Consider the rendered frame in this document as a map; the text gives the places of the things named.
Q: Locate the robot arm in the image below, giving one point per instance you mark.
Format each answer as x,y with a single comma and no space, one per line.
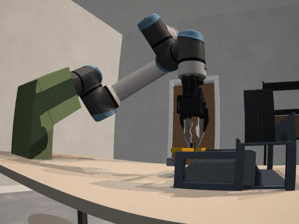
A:
185,54

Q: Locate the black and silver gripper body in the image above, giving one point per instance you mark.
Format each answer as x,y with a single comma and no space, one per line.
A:
190,103

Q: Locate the yellow bar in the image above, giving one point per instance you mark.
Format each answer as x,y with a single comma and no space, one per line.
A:
173,150

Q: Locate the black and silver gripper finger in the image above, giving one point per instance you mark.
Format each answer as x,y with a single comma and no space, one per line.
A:
201,128
187,124

